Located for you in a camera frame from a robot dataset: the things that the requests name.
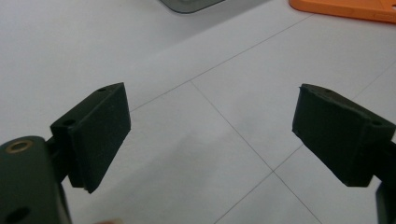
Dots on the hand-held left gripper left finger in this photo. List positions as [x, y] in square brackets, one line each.
[96, 133]

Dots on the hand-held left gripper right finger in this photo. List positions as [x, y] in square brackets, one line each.
[336, 137]

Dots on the orange phone case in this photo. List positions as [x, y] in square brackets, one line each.
[348, 7]

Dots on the grey plastic box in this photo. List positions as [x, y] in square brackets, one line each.
[190, 5]

